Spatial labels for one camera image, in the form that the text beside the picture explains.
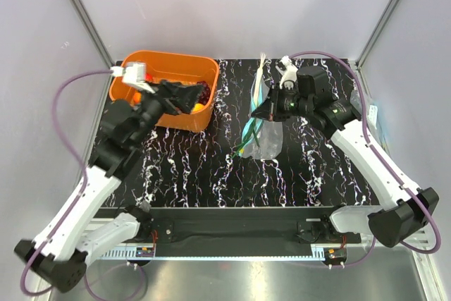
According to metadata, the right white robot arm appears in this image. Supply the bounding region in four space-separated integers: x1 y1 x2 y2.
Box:
251 87 441 254

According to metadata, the yellow orange fruit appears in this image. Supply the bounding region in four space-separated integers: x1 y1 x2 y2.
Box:
192 103 204 113

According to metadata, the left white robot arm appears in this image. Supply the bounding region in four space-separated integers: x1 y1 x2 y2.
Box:
14 80 204 293

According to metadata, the green orange mango toy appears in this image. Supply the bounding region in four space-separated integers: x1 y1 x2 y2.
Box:
133 92 142 104

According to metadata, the dark red grape bunch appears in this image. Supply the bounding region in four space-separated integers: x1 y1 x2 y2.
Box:
197 81 211 105

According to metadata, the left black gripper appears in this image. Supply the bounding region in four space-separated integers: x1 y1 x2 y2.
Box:
130 79 203 147

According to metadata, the green spring onion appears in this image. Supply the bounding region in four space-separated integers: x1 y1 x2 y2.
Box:
232 52 266 160

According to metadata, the spare clear plastic bag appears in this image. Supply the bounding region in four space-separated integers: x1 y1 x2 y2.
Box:
350 87 386 149

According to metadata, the left aluminium corner post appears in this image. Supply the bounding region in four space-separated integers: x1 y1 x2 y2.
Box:
70 0 114 66

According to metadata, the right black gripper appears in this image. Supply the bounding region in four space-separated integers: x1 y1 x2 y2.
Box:
252 83 313 123

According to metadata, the orange plastic basket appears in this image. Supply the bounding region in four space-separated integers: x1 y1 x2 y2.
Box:
121 50 219 133

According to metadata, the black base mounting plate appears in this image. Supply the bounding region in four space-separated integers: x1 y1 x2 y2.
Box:
111 207 360 258

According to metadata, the black marble pattern mat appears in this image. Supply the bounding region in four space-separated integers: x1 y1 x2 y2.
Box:
103 59 378 208

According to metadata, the aluminium frame rail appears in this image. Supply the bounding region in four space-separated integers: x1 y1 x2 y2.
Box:
85 218 430 247

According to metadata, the clear zip top bag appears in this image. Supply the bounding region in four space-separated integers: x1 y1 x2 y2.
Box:
237 79 283 160

